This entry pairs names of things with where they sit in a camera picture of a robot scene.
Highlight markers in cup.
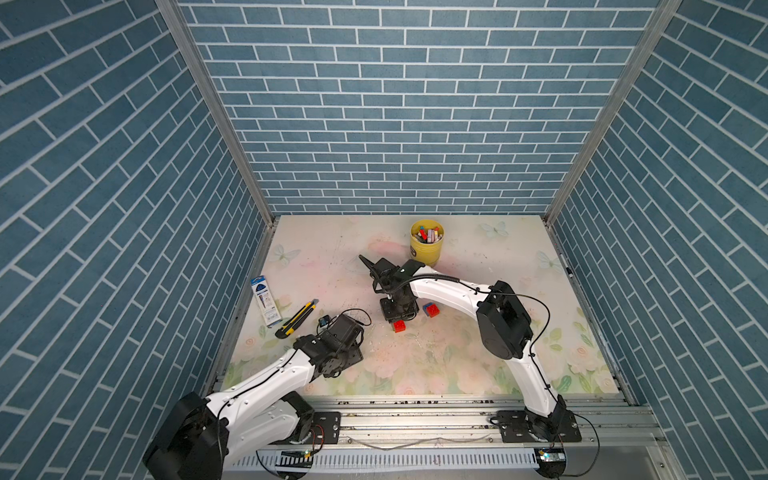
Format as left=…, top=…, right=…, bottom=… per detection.
left=412, top=225, right=443, bottom=244

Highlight aluminium corner post right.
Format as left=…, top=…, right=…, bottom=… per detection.
left=543, top=0, right=682, bottom=230

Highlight yellow cup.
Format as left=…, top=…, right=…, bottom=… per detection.
left=410, top=220, right=445, bottom=266

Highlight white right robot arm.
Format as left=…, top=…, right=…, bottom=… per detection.
left=359, top=256, right=582, bottom=443

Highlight aluminium corner post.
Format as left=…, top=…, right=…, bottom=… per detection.
left=156, top=0, right=275, bottom=229
left=543, top=0, right=682, bottom=230

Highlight white blue pen box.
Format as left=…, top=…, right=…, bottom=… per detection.
left=250, top=275, right=282, bottom=328

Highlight yellow black utility knife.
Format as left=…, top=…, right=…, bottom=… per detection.
left=275, top=299, right=319, bottom=339

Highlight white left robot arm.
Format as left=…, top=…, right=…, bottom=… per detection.
left=142, top=313, right=364, bottom=479

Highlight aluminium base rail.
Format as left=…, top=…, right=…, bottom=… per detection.
left=225, top=396, right=674, bottom=479

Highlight aluminium corner post left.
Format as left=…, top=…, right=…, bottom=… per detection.
left=156, top=0, right=275, bottom=229

